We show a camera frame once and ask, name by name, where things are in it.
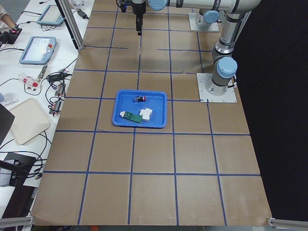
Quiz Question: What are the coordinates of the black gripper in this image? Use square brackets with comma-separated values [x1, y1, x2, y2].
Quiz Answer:
[132, 0, 145, 36]

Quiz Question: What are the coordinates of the red emergency stop button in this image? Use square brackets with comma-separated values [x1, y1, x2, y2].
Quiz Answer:
[134, 96, 146, 103]

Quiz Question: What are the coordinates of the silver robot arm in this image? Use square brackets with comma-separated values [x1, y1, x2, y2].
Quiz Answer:
[119, 0, 260, 94]
[195, 9, 219, 32]

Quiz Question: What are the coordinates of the clear box with red button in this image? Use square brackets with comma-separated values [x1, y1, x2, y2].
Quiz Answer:
[18, 73, 39, 91]

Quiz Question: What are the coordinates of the black power adapter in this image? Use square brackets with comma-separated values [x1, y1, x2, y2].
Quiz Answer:
[77, 10, 89, 19]

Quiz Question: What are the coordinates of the blue plastic tray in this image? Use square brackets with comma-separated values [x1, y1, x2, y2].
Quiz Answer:
[112, 90, 167, 128]

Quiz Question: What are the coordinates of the white circuit breaker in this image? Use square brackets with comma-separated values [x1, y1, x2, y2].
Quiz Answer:
[139, 108, 153, 122]

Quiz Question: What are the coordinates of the far blue teach pendant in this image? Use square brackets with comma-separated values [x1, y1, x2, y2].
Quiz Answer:
[37, 5, 64, 26]

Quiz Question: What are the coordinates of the blue teach pendant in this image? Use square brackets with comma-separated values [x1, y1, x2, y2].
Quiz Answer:
[19, 36, 57, 65]
[37, 5, 64, 26]

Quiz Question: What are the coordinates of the near blue teach pendant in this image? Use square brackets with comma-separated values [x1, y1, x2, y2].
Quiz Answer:
[19, 36, 57, 65]

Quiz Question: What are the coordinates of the beige plastic tray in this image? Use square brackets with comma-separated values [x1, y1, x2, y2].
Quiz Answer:
[9, 98, 51, 145]

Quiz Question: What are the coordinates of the aluminium frame post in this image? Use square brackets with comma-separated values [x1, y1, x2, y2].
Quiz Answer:
[55, 0, 84, 50]

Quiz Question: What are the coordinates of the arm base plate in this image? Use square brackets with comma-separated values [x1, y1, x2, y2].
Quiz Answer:
[188, 13, 219, 33]
[197, 73, 237, 103]

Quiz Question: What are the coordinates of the green and white switch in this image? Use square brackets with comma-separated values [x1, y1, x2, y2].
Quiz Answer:
[120, 111, 142, 124]

